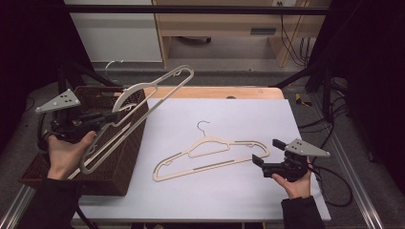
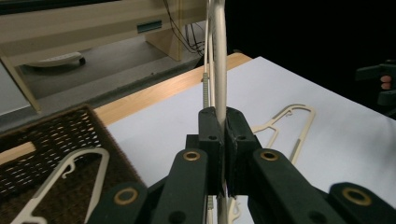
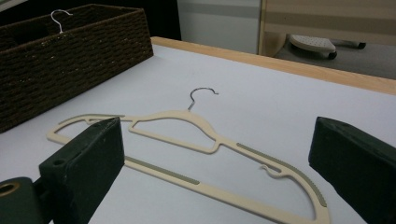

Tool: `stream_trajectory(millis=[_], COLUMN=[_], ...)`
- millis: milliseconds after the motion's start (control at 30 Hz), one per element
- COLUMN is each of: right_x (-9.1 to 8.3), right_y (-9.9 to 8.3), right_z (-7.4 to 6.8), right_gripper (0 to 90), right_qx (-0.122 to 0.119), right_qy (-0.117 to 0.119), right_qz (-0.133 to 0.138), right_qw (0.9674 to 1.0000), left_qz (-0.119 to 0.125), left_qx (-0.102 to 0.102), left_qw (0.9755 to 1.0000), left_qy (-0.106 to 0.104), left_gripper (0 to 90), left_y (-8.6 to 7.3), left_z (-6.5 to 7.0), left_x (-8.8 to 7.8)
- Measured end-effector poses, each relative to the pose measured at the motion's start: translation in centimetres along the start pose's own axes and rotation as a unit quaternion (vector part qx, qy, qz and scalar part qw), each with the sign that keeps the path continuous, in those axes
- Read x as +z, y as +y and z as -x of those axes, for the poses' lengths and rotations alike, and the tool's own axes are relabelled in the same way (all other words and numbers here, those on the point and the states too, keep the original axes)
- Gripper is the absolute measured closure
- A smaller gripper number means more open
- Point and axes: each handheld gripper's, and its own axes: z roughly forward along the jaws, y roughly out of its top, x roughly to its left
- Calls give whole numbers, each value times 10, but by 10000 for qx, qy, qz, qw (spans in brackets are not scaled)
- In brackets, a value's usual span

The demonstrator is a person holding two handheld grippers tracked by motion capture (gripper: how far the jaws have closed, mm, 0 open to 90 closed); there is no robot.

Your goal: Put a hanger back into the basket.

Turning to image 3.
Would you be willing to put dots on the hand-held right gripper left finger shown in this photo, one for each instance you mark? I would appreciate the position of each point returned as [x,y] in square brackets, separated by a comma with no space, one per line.
[90,168]

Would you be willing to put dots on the brown woven basket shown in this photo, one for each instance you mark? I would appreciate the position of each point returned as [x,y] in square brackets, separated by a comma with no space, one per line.
[71,68]

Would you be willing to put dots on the light wooden desk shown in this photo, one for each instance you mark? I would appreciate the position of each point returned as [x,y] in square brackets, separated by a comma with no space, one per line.
[327,18]

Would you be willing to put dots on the white cabinet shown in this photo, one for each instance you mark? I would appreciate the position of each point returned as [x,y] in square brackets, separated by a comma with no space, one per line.
[218,25]

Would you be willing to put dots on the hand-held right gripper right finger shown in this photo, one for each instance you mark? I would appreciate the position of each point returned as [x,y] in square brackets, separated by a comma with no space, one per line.
[358,161]

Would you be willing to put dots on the beige clothes hanger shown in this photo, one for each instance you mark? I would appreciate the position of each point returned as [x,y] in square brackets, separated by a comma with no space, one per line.
[59,20]
[199,124]

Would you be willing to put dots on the white table sheet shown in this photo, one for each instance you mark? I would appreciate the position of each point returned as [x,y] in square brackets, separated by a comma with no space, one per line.
[264,102]

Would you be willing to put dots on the wheeled chair base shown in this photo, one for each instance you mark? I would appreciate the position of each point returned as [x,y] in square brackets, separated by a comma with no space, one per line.
[314,43]

